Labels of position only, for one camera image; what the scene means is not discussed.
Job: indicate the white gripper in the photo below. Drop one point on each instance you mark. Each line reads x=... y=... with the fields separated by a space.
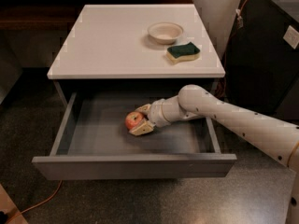
x=157 y=113

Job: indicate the red apple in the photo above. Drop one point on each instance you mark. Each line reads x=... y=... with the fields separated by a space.
x=133 y=119

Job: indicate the grey top drawer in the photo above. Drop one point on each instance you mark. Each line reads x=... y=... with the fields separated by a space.
x=93 y=143

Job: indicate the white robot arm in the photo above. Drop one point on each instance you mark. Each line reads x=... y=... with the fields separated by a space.
x=276 y=138

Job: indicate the white top drawer cabinet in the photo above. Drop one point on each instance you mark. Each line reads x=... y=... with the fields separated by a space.
x=112 y=41

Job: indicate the green and yellow sponge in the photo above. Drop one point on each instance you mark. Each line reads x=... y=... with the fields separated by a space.
x=183 y=53

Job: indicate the white paper bowl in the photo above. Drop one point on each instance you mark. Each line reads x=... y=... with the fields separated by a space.
x=165 y=32

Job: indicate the dark wooden bench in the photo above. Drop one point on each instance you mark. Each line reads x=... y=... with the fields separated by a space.
x=55 y=14

